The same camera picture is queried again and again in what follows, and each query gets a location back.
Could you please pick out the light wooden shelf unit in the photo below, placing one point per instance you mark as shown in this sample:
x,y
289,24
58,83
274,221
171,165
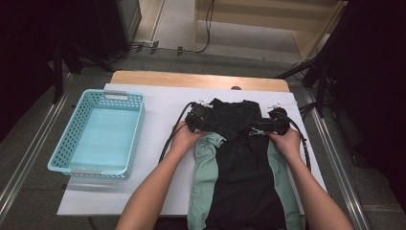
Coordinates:
x,y
255,19

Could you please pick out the dark cabinet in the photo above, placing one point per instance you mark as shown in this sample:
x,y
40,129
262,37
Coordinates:
x,y
108,25

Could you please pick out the dark round table grommet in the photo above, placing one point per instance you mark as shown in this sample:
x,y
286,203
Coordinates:
x,y
236,87

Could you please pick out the black metal stand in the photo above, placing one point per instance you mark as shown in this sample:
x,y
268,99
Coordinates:
x,y
322,86
58,80

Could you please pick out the black and green shirt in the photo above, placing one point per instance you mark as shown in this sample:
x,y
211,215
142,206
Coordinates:
x,y
242,179

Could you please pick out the black curtain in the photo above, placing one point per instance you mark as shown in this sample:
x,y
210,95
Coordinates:
x,y
19,64
376,96

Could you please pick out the person's right hand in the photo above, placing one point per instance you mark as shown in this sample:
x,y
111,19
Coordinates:
x,y
288,143

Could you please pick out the person's left hand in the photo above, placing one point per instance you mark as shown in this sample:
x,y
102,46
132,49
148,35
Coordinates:
x,y
183,140

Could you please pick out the turquoise plastic basket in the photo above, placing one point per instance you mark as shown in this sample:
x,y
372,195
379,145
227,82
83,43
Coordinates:
x,y
105,137

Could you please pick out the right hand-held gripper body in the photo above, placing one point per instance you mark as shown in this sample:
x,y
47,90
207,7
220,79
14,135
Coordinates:
x,y
280,123

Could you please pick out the metal floor rail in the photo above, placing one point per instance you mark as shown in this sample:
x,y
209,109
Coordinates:
x,y
32,150
338,166

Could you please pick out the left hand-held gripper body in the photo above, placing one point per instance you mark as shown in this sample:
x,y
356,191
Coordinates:
x,y
199,119

